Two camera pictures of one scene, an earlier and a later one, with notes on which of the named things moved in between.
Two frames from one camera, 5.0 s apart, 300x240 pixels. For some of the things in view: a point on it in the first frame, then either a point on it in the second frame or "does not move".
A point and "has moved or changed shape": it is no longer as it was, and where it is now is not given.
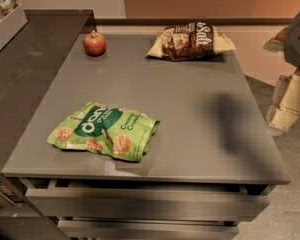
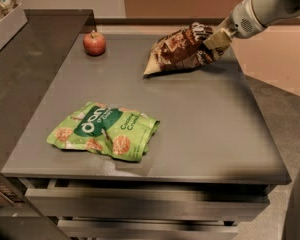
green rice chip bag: (99, 128) does not move
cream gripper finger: (293, 91) to (220, 39)
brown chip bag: (190, 40) has moved or changed shape
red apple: (94, 44) does not move
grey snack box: (10, 24) does not move
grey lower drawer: (150, 229) does not move
